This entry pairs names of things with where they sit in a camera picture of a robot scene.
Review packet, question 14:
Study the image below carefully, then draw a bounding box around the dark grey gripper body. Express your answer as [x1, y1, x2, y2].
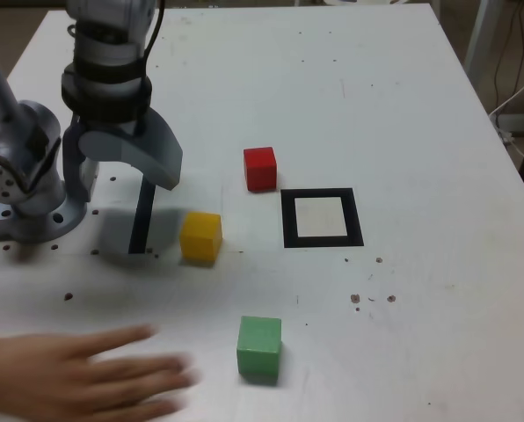
[75, 114, 147, 138]

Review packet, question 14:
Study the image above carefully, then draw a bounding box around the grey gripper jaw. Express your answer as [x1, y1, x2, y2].
[62, 114, 100, 203]
[77, 108, 185, 192]

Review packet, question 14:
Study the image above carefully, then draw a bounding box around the yellow cube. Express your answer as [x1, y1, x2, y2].
[178, 211, 223, 264]

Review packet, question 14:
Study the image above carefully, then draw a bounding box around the red cube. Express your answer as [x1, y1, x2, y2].
[243, 146, 279, 193]

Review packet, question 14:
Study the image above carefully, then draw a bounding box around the green cube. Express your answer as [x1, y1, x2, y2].
[237, 315, 283, 387]

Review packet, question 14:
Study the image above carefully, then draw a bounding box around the black tape square outline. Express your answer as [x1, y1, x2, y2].
[280, 187, 365, 249]

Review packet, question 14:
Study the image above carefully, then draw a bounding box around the person's hand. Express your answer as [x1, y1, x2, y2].
[0, 324, 201, 422]

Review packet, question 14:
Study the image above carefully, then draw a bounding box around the black tape strip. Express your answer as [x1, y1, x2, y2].
[127, 173, 157, 255]

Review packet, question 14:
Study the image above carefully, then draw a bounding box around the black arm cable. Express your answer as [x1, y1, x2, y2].
[66, 0, 166, 133]

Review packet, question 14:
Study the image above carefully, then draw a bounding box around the white metal post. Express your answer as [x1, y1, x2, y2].
[463, 0, 496, 76]

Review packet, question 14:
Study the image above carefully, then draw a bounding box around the white cable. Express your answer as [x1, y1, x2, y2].
[489, 65, 524, 166]

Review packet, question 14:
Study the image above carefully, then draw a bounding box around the black hanging cable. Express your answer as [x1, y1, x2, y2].
[493, 0, 524, 113]

